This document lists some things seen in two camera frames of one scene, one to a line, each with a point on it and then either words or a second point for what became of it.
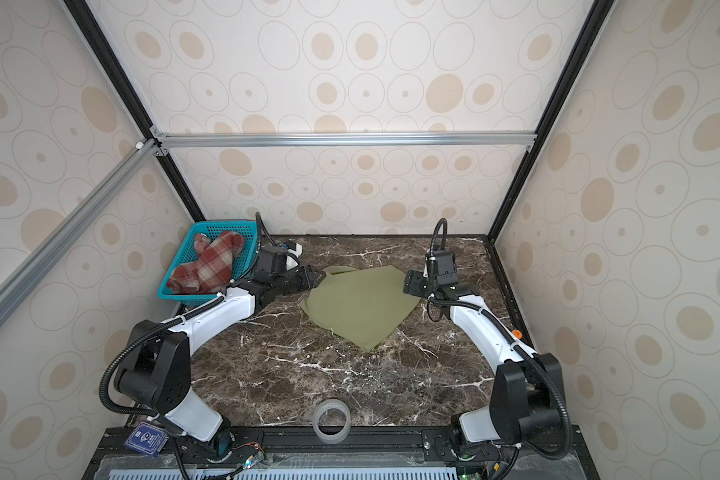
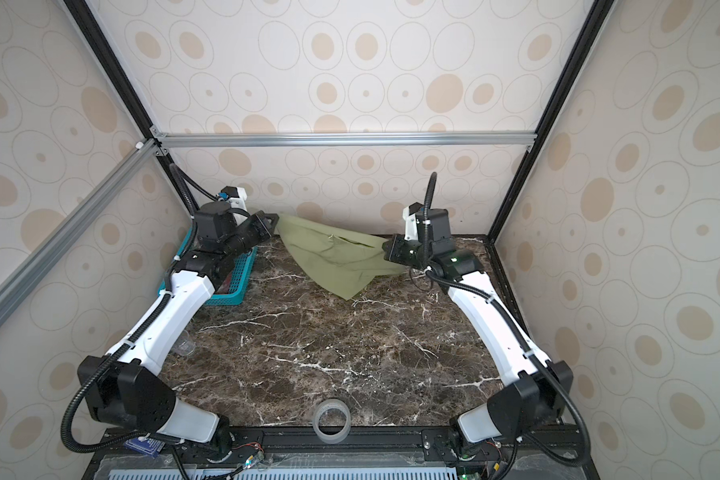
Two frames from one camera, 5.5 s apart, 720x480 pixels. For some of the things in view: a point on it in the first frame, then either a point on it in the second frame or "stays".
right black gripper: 414,282 to 394,251
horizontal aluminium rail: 209,140 stays
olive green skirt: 361,304 to 345,263
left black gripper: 308,280 to 258,221
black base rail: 366,454 stays
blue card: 147,439 stays
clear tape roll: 327,438 stays
